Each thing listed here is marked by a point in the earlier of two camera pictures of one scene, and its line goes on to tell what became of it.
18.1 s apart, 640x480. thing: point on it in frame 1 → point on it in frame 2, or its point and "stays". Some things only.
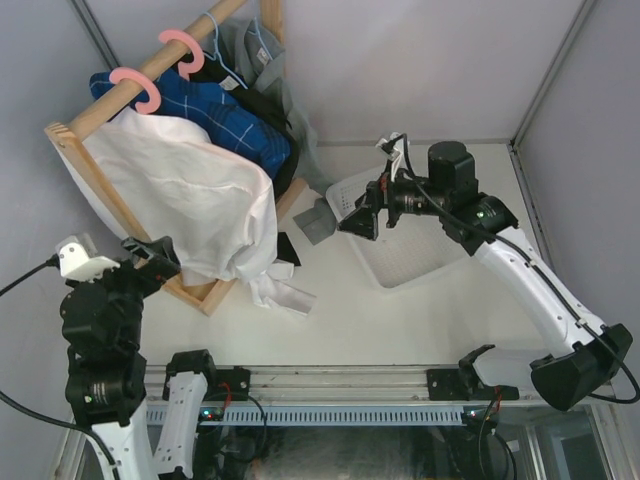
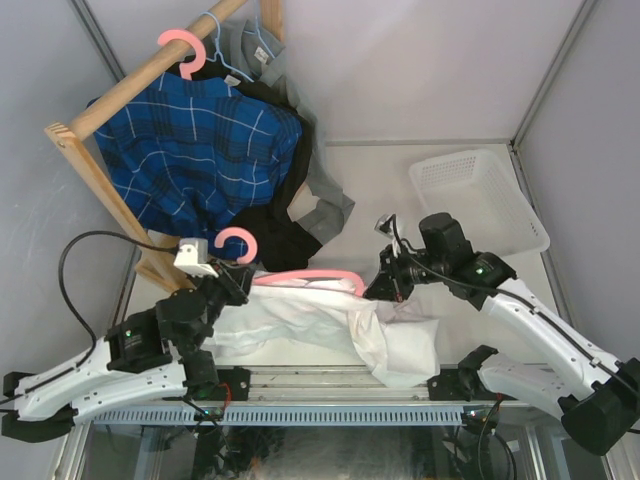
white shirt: x=212 y=212 → x=400 y=340
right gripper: x=361 y=222 → x=390 y=284
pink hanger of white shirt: x=145 y=83 → x=275 y=278
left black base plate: x=230 y=385 stays
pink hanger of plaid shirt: x=186 y=69 stays
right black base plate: x=448 y=385 stays
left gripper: x=154 y=269 → x=234 y=281
